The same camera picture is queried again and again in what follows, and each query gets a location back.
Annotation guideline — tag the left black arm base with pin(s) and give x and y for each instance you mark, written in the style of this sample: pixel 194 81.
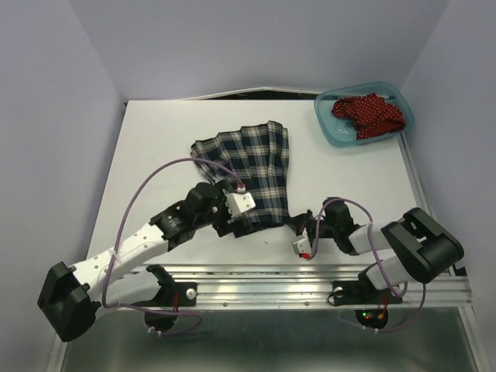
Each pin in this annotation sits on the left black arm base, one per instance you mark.
pixel 171 293

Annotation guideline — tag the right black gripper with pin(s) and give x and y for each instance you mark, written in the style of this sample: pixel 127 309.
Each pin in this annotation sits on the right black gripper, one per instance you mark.
pixel 300 222

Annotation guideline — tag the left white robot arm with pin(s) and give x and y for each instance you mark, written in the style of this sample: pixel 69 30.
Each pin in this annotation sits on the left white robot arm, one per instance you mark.
pixel 74 296

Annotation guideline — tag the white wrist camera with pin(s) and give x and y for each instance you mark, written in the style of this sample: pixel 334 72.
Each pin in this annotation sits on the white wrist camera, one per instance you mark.
pixel 302 246
pixel 237 203

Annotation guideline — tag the aluminium rail frame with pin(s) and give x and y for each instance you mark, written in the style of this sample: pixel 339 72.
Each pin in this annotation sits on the aluminium rail frame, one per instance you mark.
pixel 262 311

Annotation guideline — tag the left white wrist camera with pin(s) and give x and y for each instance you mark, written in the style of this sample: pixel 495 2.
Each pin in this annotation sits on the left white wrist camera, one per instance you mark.
pixel 237 203

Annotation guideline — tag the navy plaid pleated skirt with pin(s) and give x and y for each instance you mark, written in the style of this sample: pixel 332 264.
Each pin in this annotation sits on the navy plaid pleated skirt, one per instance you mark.
pixel 259 155

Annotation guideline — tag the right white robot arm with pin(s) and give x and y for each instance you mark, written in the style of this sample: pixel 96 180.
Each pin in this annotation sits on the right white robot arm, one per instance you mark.
pixel 414 247

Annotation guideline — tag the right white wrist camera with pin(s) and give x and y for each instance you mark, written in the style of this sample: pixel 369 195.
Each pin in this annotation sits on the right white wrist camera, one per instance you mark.
pixel 302 246

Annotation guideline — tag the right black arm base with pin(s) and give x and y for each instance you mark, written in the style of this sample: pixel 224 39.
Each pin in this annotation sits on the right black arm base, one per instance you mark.
pixel 360 292

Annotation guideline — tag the teal plastic bin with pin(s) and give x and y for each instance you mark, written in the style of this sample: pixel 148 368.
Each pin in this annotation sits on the teal plastic bin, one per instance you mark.
pixel 340 132

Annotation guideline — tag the red polka dot skirt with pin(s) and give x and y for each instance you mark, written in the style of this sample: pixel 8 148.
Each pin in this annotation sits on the red polka dot skirt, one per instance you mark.
pixel 371 115

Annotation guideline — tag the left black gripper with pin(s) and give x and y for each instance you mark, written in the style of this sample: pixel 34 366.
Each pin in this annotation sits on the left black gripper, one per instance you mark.
pixel 222 227

